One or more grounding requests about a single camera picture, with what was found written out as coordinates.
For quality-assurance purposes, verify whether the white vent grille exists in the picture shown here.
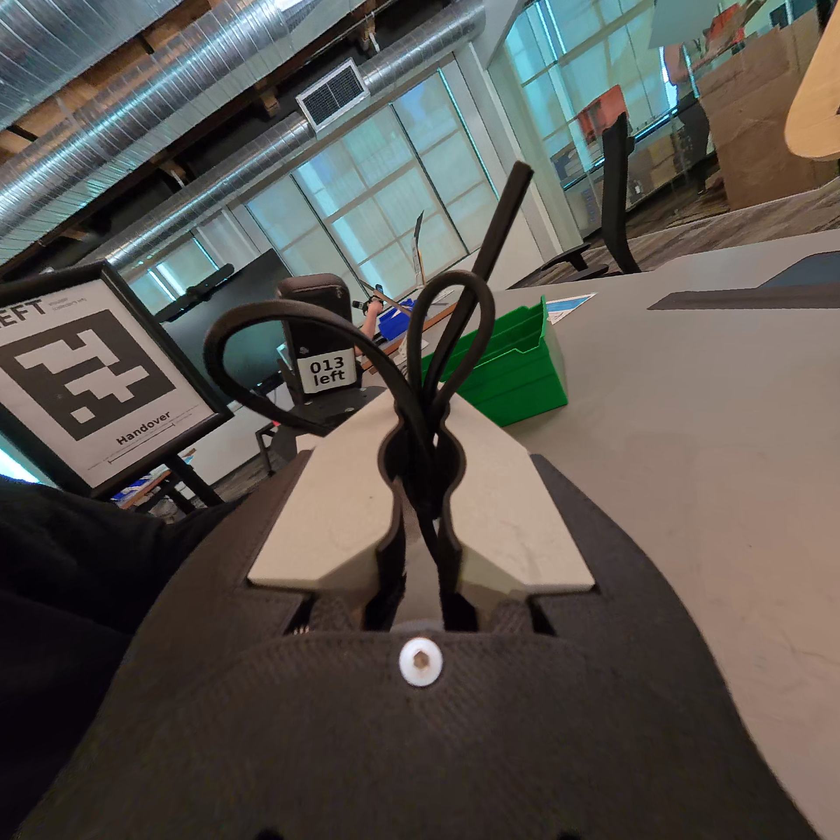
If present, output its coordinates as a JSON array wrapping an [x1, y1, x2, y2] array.
[[295, 58, 370, 135]]

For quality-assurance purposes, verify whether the black white marker board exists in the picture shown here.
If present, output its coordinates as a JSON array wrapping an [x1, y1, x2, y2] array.
[[0, 260, 236, 506]]

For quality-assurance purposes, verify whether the black office chair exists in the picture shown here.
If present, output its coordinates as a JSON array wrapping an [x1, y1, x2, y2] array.
[[541, 112, 644, 280]]

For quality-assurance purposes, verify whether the blue plastic bin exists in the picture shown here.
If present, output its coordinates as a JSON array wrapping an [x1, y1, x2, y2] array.
[[381, 298, 417, 342]]

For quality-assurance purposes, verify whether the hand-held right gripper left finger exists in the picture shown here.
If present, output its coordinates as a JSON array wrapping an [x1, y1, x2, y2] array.
[[247, 394, 404, 632]]

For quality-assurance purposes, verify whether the black video camera bar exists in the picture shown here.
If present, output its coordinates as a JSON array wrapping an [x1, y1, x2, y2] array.
[[169, 264, 235, 306]]

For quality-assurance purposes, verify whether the black TV screen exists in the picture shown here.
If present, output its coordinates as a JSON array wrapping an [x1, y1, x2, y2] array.
[[157, 248, 293, 395]]

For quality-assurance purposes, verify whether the cardboard box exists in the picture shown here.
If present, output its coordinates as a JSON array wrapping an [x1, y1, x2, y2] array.
[[696, 13, 840, 211]]

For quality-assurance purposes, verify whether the printed paper sheet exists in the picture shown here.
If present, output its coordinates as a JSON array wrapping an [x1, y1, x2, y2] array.
[[546, 292, 597, 326]]

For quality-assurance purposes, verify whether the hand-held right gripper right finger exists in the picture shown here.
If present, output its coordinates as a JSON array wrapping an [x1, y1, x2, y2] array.
[[436, 397, 597, 634]]

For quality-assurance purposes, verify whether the black rubber cord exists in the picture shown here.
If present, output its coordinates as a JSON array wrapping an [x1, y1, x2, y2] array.
[[203, 161, 534, 618]]

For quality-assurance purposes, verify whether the green plastic bin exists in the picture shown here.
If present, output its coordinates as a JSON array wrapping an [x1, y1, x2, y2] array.
[[420, 295, 568, 427]]

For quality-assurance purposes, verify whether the silver spiral ventilation duct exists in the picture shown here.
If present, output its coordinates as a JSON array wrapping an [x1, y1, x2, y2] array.
[[0, 0, 395, 237], [0, 0, 277, 129], [79, 0, 490, 270]]

